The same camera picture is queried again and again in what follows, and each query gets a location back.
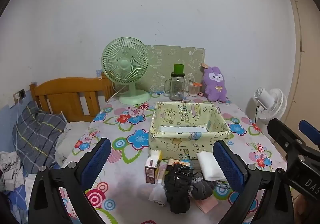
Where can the purple plush toy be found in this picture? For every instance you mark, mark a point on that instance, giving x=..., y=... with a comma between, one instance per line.
x=215, y=81

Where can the white soft packet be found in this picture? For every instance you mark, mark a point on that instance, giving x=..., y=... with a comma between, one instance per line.
x=207, y=164

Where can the grey plaid pillow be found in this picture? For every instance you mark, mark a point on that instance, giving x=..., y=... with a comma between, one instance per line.
x=37, y=134

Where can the wall socket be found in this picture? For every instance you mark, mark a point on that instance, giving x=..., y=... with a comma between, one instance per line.
x=22, y=94

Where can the beige door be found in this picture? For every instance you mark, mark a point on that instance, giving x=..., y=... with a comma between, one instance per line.
x=307, y=38

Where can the small jar with orange lid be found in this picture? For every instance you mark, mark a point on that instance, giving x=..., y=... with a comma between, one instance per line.
x=193, y=90

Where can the green desk fan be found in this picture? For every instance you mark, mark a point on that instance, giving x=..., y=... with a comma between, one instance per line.
x=125, y=63

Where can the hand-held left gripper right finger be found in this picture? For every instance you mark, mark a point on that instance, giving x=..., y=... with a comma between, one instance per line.
x=227, y=164

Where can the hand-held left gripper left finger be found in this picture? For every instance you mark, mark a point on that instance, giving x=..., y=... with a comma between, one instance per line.
x=97, y=159

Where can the glass jar with green lid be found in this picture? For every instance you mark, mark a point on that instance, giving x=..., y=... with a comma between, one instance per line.
x=177, y=86

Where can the white standing fan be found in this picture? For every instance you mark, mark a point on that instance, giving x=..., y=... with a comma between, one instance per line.
x=272, y=102

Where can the yellow printed storage box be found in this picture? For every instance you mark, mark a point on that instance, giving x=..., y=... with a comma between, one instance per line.
x=175, y=144

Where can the white bedding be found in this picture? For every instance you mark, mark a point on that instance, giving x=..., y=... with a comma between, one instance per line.
x=72, y=134

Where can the green printed board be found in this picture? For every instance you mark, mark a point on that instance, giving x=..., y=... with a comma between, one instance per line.
x=175, y=55

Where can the black cloth packet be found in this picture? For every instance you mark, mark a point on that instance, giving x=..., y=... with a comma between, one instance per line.
x=177, y=189

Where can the pink flat packet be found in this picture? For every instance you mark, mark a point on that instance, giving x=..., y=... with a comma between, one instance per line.
x=207, y=205

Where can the blue printed bed sheet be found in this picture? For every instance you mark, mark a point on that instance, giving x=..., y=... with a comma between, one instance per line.
x=17, y=196

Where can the wooden bed headboard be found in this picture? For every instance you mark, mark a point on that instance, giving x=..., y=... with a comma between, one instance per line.
x=62, y=88

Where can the grey socks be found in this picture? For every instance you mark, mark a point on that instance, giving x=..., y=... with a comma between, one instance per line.
x=200, y=189

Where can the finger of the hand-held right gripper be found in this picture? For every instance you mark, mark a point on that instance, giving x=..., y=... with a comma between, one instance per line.
x=282, y=134
x=308, y=129

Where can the grey crumpled cloth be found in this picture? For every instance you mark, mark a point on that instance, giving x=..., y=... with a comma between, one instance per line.
x=10, y=171

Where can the small brown box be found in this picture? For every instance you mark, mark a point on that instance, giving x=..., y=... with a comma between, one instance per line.
x=150, y=174

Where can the clear plastic bag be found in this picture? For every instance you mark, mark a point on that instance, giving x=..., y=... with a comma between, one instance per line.
x=157, y=195

